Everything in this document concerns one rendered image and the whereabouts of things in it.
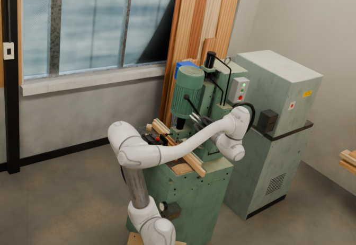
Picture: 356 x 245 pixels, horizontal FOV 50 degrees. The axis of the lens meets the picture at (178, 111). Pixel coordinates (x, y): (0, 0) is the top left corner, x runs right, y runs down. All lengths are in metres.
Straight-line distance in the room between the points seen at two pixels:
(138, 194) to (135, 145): 0.43
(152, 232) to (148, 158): 0.53
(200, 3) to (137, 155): 2.62
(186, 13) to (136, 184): 2.29
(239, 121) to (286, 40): 2.86
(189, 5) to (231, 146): 2.19
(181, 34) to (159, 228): 2.35
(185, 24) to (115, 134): 2.31
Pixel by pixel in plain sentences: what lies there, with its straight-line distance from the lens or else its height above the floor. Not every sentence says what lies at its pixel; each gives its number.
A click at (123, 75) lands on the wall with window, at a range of 3.86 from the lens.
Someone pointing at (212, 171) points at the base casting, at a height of 0.80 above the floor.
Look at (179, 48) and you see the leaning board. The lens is 4.03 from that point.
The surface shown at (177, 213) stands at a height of 0.59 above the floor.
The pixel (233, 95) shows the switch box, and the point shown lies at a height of 1.37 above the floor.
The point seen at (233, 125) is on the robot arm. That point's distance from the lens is 1.97.
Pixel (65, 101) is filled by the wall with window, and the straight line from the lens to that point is 3.74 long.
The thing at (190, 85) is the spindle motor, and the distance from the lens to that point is 2.39.
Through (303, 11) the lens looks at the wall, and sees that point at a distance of 4.62.
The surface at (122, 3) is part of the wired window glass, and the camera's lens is 3.74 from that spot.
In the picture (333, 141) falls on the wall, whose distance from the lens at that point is 4.62.
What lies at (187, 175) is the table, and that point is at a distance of 2.54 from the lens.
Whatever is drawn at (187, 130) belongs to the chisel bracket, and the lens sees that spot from 2.65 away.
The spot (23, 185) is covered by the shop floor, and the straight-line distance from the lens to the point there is 3.72.
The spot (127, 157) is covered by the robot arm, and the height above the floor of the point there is 1.39.
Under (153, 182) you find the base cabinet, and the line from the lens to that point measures 2.75.
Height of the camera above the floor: 2.40
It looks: 28 degrees down
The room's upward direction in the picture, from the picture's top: 12 degrees clockwise
